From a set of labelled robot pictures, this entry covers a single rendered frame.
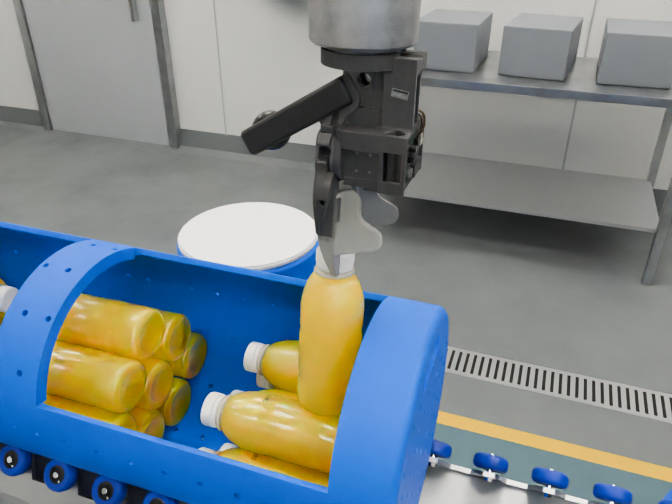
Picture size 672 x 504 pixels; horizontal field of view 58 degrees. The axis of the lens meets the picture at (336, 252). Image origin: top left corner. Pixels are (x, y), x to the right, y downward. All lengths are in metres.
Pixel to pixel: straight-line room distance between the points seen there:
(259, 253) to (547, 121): 2.93
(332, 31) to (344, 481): 0.39
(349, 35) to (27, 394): 0.52
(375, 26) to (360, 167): 0.12
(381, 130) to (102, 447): 0.45
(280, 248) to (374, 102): 0.67
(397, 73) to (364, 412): 0.30
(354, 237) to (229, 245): 0.65
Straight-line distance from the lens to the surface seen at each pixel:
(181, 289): 0.92
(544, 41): 3.02
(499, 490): 0.90
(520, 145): 3.94
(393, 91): 0.52
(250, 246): 1.18
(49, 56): 5.24
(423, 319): 0.64
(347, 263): 0.60
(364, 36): 0.49
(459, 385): 2.44
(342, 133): 0.52
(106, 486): 0.87
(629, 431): 2.45
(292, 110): 0.55
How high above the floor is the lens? 1.61
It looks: 30 degrees down
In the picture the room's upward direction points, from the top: straight up
